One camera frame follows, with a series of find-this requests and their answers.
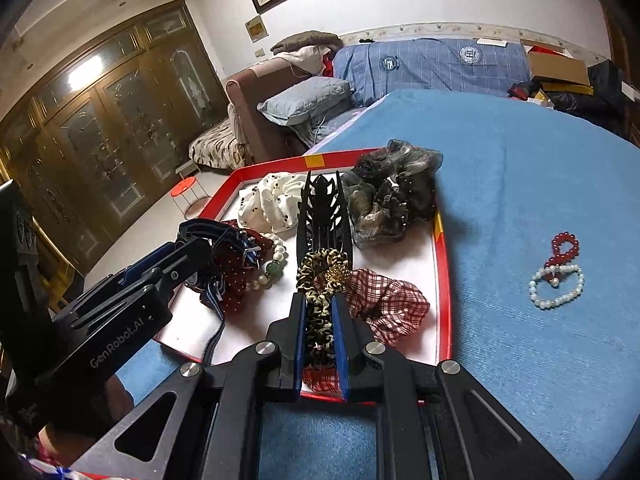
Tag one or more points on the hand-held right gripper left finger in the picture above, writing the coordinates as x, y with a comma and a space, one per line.
300, 340

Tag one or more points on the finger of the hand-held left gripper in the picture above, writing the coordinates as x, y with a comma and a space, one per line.
175, 276
190, 255

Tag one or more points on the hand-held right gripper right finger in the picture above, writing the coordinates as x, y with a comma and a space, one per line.
340, 340

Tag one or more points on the leopard print scrunchie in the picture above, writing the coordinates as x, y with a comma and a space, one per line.
317, 310

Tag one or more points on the blue and black headband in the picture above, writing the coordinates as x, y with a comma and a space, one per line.
215, 295

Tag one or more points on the red polka dot bow scrunchie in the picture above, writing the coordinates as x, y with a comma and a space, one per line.
235, 280

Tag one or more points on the red shallow tray box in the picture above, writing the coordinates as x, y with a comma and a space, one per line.
245, 330

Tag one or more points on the red plaid scrunchie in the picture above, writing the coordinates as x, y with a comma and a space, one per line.
395, 305

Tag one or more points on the black banana hair clip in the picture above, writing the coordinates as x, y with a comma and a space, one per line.
322, 220

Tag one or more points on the person's left hand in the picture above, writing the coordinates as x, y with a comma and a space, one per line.
117, 395

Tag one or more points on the red round stool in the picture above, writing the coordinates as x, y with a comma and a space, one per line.
187, 192

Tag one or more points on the white polka dot scrunchie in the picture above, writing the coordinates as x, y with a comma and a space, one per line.
270, 200

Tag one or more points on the floral patterned cushion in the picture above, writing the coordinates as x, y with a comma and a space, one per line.
215, 150

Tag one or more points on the dark sheer organza scrunchie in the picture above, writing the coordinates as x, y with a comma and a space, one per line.
390, 195

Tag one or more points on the wooden glass panel doors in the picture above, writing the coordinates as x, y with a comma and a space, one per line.
100, 125

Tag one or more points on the brown sofa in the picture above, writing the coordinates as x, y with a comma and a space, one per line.
250, 95

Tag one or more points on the grey quilted pillow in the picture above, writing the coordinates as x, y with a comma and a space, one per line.
305, 100

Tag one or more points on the pile of clothes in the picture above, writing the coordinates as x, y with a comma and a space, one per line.
305, 50

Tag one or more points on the blue checked blanket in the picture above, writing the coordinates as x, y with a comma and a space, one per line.
430, 67

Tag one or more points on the open cardboard box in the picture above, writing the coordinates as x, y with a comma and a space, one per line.
555, 67

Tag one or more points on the black bag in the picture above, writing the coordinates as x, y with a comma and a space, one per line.
612, 95

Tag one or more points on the small yellow wall picture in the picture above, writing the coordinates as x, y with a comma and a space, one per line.
257, 29

